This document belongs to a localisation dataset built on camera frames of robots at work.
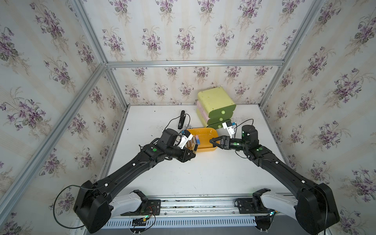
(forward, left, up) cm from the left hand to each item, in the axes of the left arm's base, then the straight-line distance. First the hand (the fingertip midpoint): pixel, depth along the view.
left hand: (195, 156), depth 73 cm
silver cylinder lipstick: (+20, -1, -16) cm, 25 cm away
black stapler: (+36, +8, -15) cm, 40 cm away
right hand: (+7, -10, +3) cm, 12 cm away
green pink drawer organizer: (+30, -13, +5) cm, 33 cm away
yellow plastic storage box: (+24, -9, -17) cm, 31 cm away
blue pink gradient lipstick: (+20, -3, -16) cm, 26 cm away
